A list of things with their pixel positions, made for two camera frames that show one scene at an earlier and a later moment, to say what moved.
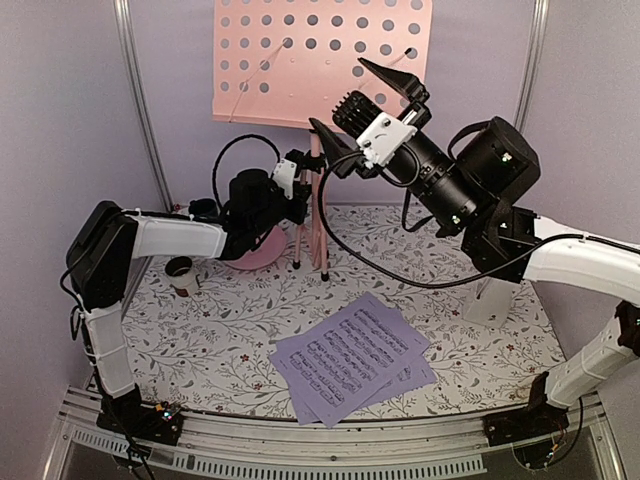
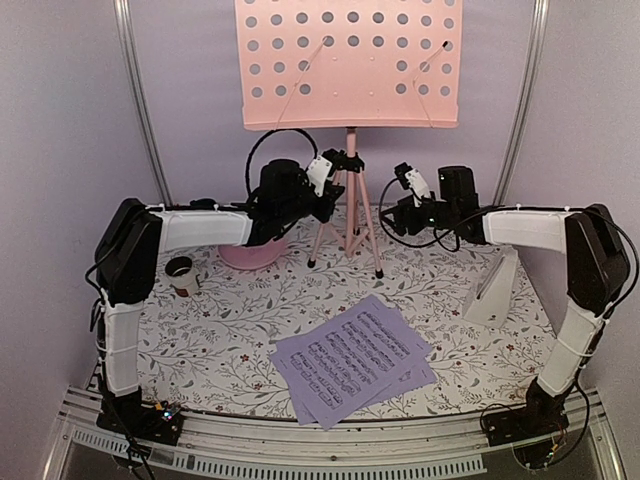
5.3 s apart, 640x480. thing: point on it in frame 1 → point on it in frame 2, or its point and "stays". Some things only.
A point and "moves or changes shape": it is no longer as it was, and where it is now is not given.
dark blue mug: x=203 y=208 stays
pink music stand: x=281 y=63 moves or changes shape
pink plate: x=272 y=250 stays
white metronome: x=491 y=302 stays
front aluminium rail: x=439 y=445 stays
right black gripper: x=408 y=84 → x=402 y=210
